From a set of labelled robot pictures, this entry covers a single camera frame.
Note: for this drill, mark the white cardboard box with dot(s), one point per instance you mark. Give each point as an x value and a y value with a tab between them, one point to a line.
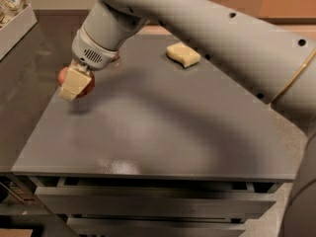
13	32

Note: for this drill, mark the grey drawer cabinet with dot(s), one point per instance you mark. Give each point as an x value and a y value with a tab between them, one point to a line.
156	150

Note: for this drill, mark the snack bag in box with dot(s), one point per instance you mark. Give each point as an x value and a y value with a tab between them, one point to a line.
9	9

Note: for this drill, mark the red cola can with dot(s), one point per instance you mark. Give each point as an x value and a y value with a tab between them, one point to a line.
116	57

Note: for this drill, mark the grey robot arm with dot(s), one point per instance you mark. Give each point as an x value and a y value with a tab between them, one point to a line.
275	65

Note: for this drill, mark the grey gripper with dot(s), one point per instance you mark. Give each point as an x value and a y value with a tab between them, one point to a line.
89	52

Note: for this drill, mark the red apple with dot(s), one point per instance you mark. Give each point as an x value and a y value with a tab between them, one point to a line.
86	87

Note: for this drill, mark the yellow sponge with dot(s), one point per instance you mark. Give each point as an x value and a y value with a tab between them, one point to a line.
182	54

